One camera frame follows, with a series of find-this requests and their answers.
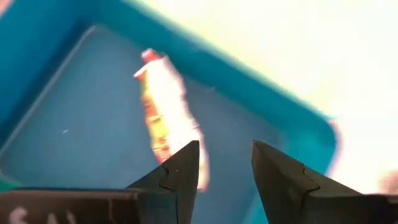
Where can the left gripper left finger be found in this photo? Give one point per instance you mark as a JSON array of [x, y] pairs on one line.
[[177, 193]]

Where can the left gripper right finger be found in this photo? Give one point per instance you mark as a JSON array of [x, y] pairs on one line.
[[286, 193]]

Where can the multicolour granola bar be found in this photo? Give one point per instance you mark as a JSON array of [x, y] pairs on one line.
[[164, 102]]

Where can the dark blue plastic bin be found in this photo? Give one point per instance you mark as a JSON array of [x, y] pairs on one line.
[[93, 124]]

